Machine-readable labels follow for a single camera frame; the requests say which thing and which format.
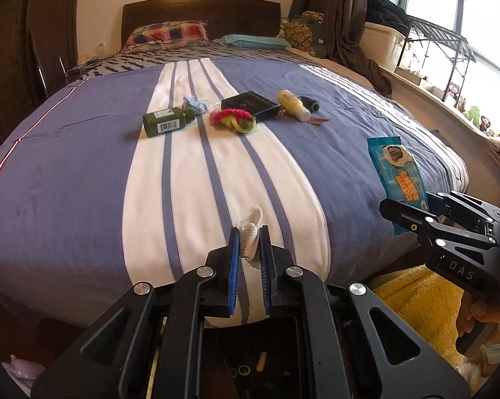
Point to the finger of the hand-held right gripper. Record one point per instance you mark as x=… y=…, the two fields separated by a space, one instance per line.
x=403 y=216
x=462 y=203

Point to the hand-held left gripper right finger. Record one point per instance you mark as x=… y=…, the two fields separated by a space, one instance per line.
x=266 y=274

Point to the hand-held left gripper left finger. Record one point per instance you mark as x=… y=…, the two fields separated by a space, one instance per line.
x=233 y=270

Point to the white knitted cloth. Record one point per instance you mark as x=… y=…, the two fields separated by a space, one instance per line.
x=250 y=241

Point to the blue snack packet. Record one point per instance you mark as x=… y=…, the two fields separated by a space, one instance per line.
x=399 y=174

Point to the brown wrapper scrap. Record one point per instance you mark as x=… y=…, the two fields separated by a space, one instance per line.
x=316 y=121

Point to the small dark green bottle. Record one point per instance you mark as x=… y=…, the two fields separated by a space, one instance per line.
x=310 y=103

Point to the yellow bottle with white cap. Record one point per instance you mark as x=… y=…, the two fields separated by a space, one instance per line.
x=293 y=106

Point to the green bottle with white label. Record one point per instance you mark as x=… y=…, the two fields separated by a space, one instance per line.
x=166 y=121

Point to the black box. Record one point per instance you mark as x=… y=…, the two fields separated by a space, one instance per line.
x=252 y=106

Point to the blue tissue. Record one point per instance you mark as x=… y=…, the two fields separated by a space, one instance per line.
x=193 y=104

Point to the person's right hand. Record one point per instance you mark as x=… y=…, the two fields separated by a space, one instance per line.
x=465 y=316

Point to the yellow fluffy blanket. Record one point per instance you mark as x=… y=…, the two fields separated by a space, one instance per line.
x=420 y=311

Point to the row of small figurines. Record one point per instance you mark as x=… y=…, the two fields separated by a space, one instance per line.
x=474 y=112

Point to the white storage box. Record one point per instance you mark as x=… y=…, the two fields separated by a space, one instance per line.
x=383 y=45

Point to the black metal rack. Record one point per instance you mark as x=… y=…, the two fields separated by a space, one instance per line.
x=437 y=29

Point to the black clothes pile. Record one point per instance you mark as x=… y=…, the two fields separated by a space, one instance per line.
x=389 y=10

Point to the patterned plush cushion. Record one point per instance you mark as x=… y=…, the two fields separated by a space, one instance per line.
x=299 y=33

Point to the dark brown curtain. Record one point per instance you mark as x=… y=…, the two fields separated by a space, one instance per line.
x=341 y=8

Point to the teal pillow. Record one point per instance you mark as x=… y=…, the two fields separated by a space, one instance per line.
x=254 y=41

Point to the grey black patterned sheet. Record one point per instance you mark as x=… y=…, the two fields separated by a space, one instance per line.
x=150 y=56

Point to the lilac plastic object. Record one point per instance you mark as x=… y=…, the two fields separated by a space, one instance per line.
x=21 y=368

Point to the plaid pillow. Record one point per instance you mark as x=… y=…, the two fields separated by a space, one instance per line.
x=166 y=33

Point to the dark wooden headboard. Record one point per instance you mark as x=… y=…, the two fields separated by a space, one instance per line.
x=200 y=10

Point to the dark wooden wardrobe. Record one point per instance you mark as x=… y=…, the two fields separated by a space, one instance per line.
x=8 y=50

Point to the metal frame chair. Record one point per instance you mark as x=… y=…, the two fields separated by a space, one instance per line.
x=42 y=70

